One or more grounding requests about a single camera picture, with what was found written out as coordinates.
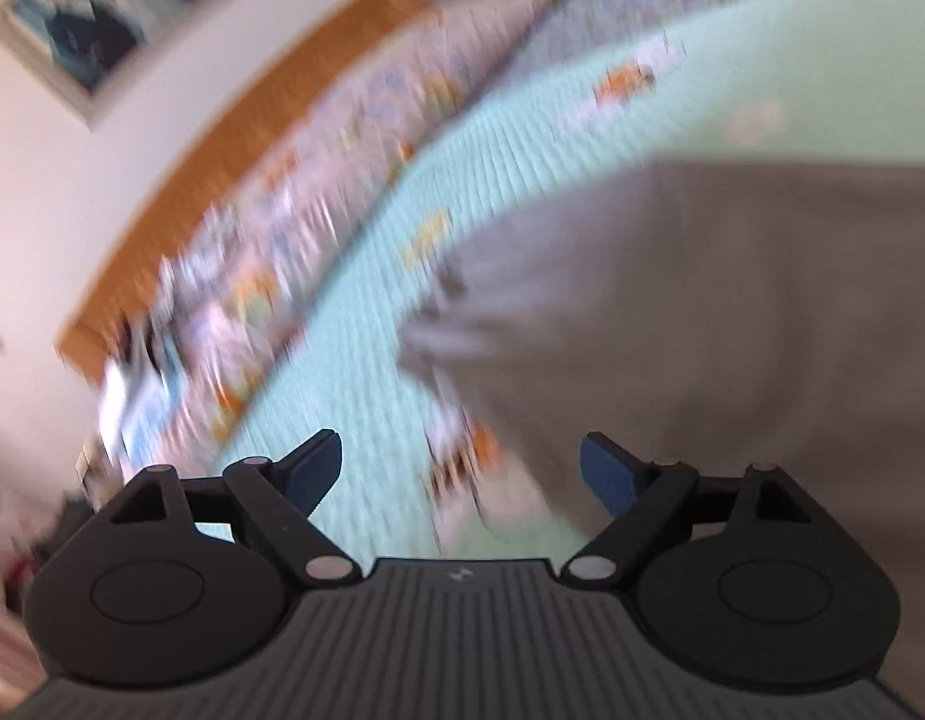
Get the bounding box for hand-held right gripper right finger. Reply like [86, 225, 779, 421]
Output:
[559, 431, 815, 587]

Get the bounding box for grey pants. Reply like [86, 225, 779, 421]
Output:
[398, 157, 925, 691]

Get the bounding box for wooden headboard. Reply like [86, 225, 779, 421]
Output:
[57, 0, 433, 383]

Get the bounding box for bee print quilted bedspread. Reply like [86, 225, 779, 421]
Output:
[199, 0, 925, 563]

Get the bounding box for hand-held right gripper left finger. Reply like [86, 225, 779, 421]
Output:
[109, 429, 362, 587]

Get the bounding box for framed wedding photo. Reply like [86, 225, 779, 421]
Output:
[0, 0, 238, 128]

